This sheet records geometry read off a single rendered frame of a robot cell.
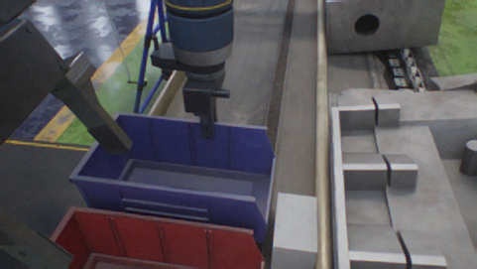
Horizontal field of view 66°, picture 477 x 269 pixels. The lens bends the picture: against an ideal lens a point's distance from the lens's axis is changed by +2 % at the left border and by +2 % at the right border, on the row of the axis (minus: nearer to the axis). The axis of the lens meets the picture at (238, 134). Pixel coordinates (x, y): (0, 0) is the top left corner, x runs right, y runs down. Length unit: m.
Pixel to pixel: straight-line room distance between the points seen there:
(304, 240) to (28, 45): 0.51
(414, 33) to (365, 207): 0.87
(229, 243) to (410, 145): 0.39
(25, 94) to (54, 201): 1.20
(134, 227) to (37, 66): 0.40
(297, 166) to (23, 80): 0.71
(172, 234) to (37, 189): 1.00
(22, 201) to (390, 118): 1.28
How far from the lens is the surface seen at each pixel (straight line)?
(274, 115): 1.08
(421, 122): 0.82
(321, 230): 0.76
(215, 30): 0.57
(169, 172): 0.84
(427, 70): 1.37
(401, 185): 0.68
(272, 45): 1.45
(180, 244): 0.67
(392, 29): 1.40
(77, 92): 0.37
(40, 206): 1.52
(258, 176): 0.79
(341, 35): 1.38
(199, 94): 0.61
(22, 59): 0.33
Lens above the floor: 1.40
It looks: 41 degrees down
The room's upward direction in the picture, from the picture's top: straight up
